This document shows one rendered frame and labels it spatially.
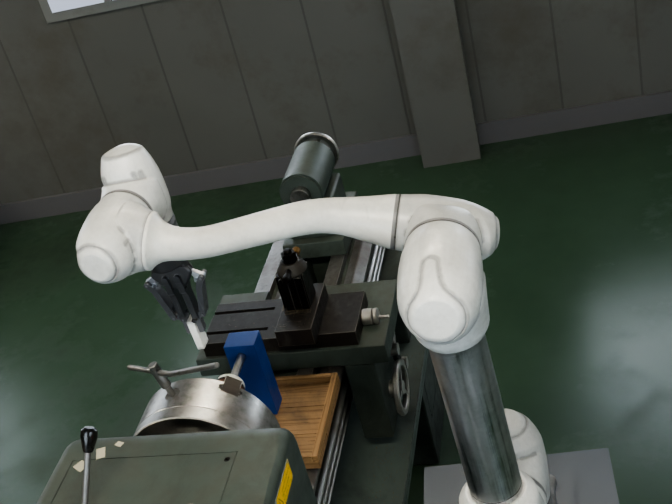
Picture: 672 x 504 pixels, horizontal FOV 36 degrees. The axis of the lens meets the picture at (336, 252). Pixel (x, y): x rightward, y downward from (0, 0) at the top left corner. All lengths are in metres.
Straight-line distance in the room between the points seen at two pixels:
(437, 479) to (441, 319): 0.96
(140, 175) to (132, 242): 0.17
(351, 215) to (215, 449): 0.53
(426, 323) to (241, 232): 0.36
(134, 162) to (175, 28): 3.60
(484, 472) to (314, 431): 0.72
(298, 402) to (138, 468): 0.70
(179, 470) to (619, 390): 2.16
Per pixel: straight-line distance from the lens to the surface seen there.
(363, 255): 3.15
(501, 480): 1.93
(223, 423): 2.12
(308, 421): 2.56
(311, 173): 3.09
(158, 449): 2.05
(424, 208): 1.77
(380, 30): 5.27
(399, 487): 2.82
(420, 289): 1.60
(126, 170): 1.83
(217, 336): 2.80
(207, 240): 1.73
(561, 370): 3.92
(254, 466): 1.93
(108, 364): 4.64
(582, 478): 2.47
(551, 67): 5.37
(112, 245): 1.70
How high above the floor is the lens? 2.52
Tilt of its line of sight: 31 degrees down
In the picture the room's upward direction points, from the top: 15 degrees counter-clockwise
